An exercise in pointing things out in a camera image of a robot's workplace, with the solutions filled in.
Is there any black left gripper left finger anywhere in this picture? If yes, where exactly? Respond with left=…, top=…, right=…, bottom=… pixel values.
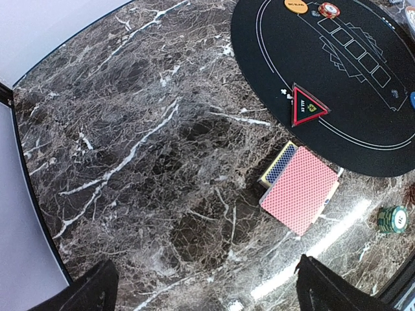
left=32, top=259, right=119, bottom=311

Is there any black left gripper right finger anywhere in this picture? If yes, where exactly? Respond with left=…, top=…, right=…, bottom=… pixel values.
left=296, top=254, right=389, bottom=310

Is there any orange big blind button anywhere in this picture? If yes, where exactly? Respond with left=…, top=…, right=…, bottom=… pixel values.
left=284, top=0, right=308, bottom=14

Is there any green poker chip stack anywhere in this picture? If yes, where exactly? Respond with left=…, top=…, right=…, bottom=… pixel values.
left=377, top=205, right=409, bottom=233

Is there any red backed card deck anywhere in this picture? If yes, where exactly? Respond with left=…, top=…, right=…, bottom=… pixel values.
left=259, top=146, right=338, bottom=236

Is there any blue backed card deck box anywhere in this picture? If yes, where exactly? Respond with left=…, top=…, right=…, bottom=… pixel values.
left=257, top=141, right=298, bottom=188

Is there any black red poker chip stack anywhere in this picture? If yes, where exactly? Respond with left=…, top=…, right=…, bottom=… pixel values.
left=403, top=183, right=415, bottom=205

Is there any red triangle all-in marker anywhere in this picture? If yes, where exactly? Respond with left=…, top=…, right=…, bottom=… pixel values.
left=291, top=83, right=331, bottom=127

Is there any round black poker mat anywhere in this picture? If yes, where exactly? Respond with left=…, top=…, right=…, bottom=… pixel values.
left=231, top=1, right=414, bottom=178

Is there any blue small blind button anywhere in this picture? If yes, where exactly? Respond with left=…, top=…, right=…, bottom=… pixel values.
left=410, top=91, right=415, bottom=109

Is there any patterned ceramic plate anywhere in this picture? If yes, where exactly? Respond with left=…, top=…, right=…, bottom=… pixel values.
left=405, top=6, right=415, bottom=32

